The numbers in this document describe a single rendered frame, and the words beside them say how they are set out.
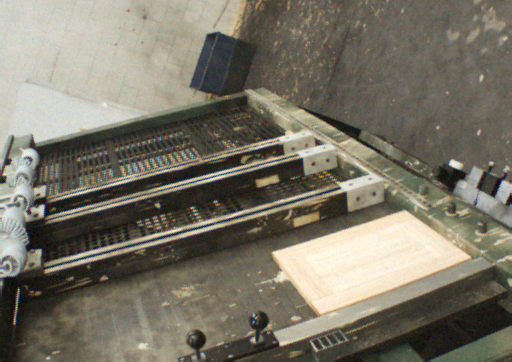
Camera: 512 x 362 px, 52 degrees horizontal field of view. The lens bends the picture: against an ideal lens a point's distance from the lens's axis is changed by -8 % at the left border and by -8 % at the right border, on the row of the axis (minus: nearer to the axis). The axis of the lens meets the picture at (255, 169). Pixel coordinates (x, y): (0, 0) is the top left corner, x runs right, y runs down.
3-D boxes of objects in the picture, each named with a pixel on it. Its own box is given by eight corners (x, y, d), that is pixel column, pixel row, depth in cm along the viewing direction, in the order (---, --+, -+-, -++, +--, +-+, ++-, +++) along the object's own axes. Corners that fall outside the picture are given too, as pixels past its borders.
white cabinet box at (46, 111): (236, 146, 532) (22, 81, 450) (216, 204, 539) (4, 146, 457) (218, 134, 588) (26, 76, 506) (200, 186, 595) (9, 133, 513)
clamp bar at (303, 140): (318, 153, 212) (311, 91, 203) (1, 235, 183) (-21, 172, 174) (307, 146, 221) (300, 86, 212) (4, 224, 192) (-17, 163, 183)
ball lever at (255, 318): (268, 348, 109) (272, 322, 99) (250, 354, 108) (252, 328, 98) (262, 332, 111) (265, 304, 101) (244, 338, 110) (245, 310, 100)
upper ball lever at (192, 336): (211, 366, 106) (208, 341, 96) (193, 372, 105) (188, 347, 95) (205, 350, 108) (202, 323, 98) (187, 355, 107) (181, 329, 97)
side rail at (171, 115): (249, 115, 292) (246, 94, 288) (40, 167, 265) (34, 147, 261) (245, 111, 299) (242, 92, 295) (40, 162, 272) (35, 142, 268)
